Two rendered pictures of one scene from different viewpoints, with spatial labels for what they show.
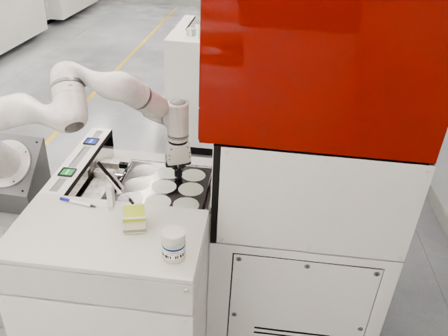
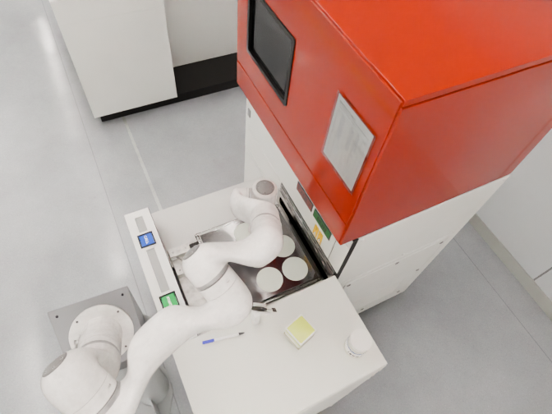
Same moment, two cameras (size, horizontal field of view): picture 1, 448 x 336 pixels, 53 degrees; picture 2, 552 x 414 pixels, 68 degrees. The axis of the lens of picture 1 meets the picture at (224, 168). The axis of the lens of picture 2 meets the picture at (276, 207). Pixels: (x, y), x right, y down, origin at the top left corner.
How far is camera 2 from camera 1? 1.21 m
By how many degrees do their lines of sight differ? 37
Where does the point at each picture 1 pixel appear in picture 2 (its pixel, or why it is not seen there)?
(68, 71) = (216, 266)
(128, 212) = (298, 334)
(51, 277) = not seen: outside the picture
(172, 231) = (361, 340)
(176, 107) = (270, 196)
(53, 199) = (195, 347)
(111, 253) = (306, 377)
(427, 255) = not seen: hidden behind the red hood
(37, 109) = (208, 326)
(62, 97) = (228, 299)
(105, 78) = (264, 254)
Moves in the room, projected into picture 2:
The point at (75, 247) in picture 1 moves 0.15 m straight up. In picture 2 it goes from (273, 391) to (278, 382)
